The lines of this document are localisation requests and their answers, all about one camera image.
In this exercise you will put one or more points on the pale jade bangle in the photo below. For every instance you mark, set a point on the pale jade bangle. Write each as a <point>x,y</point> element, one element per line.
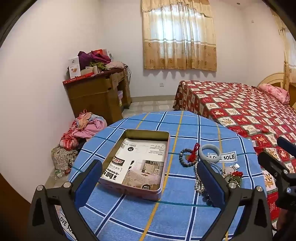
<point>200,151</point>

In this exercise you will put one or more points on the clear plastic bottles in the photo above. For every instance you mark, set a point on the clear plastic bottles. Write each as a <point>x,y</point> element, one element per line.
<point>57,175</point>

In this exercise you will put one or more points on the beige patterned curtain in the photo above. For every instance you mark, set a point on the beige patterned curtain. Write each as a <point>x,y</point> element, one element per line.
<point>289,58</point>
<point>180,46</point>

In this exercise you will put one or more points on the white cardboard box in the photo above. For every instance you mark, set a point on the white cardboard box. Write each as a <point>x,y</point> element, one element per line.
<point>74,68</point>

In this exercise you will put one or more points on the olive green cloth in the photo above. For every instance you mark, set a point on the olive green cloth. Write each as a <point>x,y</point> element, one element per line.
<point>97,64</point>

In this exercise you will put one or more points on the orange box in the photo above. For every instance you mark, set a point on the orange box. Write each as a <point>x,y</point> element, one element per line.
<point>99,51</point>

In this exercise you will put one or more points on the blue plaid tablecloth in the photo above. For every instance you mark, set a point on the blue plaid tablecloth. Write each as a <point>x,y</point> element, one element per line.
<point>138,220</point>

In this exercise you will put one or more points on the magenta cloth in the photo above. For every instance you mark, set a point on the magenta cloth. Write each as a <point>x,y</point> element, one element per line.
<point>99,55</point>

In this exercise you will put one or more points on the beige pink folded cloth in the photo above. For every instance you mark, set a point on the beige pink folded cloth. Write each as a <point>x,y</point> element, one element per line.
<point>114,65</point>

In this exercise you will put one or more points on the orange floral garment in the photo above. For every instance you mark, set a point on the orange floral garment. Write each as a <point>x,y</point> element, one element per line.
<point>84,119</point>

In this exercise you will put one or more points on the purple cloth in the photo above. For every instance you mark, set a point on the purple cloth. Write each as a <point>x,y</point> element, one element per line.
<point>84,59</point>

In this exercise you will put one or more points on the red flower brooch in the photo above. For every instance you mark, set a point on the red flower brooch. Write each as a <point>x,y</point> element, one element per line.
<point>235,175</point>

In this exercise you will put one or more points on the flat red box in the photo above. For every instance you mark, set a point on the flat red box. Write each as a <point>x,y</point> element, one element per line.
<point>76,80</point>

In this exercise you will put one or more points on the bed with red quilt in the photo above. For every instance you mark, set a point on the bed with red quilt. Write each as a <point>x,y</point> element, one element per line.
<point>242,109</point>

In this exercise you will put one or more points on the floral grey cloth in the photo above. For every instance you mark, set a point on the floral grey cloth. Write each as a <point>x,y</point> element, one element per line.
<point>63,160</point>

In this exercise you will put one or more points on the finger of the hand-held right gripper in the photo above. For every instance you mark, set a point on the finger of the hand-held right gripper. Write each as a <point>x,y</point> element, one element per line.
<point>286,143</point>
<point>270,162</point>

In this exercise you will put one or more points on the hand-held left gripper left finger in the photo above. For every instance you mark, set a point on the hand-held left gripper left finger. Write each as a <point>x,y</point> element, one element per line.
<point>89,180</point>

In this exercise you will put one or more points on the red plaid cloth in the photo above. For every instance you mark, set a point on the red plaid cloth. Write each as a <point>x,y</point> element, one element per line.
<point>69,141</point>

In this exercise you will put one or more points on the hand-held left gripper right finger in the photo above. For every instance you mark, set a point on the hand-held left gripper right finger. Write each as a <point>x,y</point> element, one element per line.
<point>209,183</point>

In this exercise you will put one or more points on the tan cardboard box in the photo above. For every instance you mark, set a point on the tan cardboard box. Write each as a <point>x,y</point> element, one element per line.
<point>87,70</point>

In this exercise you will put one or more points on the printed paper sheet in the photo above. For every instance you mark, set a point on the printed paper sheet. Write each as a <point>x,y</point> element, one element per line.
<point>138,162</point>

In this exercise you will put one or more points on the silver wristwatch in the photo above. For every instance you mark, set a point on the silver wristwatch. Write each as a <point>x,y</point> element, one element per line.
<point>235,166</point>

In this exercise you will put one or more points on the small pink box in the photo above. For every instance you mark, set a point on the small pink box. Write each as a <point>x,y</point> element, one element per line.
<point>120,98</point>

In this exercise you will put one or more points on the cream wooden headboard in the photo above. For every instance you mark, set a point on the cream wooden headboard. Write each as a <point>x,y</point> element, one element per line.
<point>270,80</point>

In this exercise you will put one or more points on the pink garment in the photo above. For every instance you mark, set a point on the pink garment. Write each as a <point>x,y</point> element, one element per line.
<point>90,129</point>

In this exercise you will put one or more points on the pink metal tin box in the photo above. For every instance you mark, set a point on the pink metal tin box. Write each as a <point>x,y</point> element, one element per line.
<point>129,194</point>

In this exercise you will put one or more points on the pink pillow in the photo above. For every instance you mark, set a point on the pink pillow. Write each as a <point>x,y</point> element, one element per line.
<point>275,92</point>

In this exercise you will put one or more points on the brown wooden desk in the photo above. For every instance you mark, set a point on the brown wooden desk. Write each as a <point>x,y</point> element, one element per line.
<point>92,97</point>

